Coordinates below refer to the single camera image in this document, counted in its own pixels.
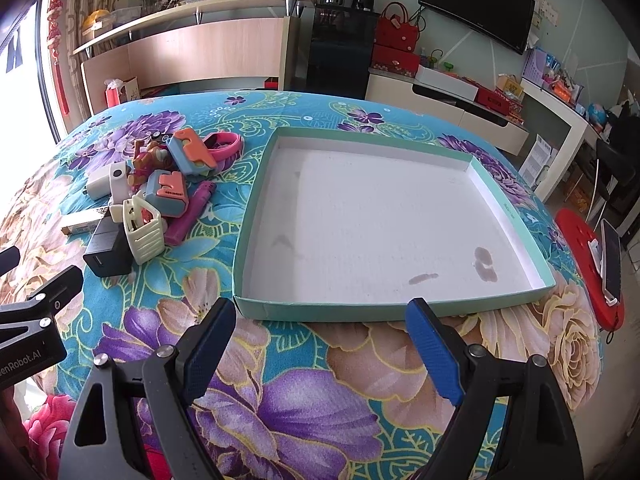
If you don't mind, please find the teal cardboard box tray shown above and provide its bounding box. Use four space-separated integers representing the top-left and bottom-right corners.
232 128 555 322

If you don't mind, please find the red hanging knot ornament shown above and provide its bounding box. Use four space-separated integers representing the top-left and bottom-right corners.
46 0 70 117

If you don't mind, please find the brown pink puppy toy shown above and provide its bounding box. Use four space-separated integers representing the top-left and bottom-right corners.
127 140 174 192

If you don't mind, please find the red handbag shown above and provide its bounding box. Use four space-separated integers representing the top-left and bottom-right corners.
374 1 420 53

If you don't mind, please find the black water dispenser cabinet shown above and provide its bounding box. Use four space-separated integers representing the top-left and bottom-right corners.
306 0 378 99

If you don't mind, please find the pink smart watch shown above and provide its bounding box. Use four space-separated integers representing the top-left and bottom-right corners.
204 131 244 172

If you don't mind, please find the red plastic stool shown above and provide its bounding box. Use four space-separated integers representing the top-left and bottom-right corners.
554 208 625 333

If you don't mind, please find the red paper bag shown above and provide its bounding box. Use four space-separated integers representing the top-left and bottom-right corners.
104 79 127 107

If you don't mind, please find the white smart watch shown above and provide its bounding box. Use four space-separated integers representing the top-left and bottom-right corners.
108 162 132 205

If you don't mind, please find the white desk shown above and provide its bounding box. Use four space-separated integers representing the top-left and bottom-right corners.
521 78 599 202

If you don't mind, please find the white power adapter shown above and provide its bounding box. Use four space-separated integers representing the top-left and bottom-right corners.
85 164 118 200

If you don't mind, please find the cream plastic hair claw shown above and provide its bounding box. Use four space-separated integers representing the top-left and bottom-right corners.
110 195 165 266

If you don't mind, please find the wooden bar counter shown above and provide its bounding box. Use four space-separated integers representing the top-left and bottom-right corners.
74 0 314 115

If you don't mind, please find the black chair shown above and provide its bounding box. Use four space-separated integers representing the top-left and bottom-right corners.
587 139 636 226

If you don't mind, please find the white tv cabinet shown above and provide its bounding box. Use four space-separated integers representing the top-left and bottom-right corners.
366 68 529 156

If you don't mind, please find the white flat box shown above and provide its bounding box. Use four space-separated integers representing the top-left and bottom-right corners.
414 65 478 101

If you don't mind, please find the patterned white rectangular block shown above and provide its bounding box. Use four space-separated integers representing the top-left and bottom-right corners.
60 206 110 236

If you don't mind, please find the black power adapter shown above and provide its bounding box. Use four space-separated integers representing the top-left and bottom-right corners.
84 214 134 278

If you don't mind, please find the blue orange toy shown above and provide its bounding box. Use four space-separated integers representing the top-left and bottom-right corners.
167 128 217 176
144 169 189 218

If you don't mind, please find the red gift box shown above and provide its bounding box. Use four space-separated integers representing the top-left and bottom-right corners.
371 44 420 78

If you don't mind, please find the purple lighter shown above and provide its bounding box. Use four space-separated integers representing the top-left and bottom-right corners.
165 181 216 247

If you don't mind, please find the smartphone on stool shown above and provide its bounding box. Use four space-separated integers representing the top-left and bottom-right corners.
601 220 623 302

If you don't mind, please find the black toy car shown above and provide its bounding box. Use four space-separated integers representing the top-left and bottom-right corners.
150 131 172 144

